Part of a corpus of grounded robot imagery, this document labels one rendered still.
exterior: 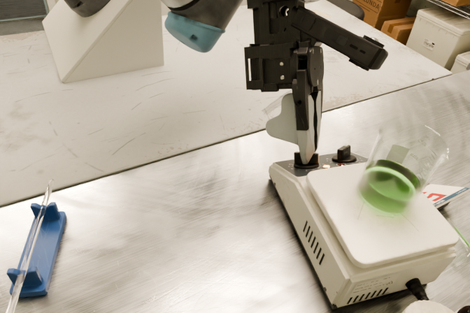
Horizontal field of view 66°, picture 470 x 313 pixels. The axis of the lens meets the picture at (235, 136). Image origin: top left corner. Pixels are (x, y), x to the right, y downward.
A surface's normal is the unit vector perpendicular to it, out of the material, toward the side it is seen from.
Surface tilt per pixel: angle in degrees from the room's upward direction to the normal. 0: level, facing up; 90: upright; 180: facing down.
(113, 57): 90
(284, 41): 68
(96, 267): 0
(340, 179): 0
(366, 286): 90
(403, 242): 0
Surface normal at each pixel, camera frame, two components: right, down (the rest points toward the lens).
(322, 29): -0.44, 0.16
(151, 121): 0.08, -0.76
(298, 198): -0.96, 0.12
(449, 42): -0.88, 0.29
